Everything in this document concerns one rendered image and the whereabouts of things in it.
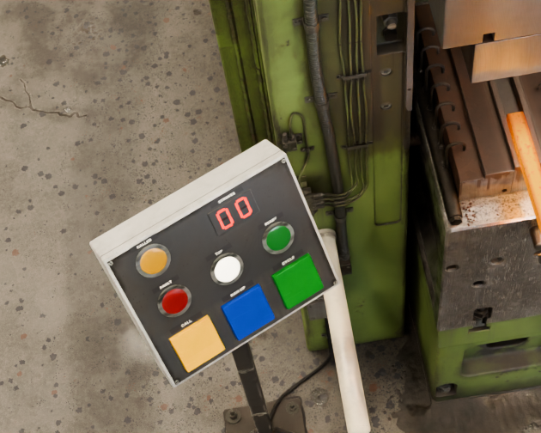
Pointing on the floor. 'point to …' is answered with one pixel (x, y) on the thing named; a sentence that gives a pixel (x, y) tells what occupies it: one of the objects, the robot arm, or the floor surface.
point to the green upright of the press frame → (385, 171)
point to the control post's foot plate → (289, 421)
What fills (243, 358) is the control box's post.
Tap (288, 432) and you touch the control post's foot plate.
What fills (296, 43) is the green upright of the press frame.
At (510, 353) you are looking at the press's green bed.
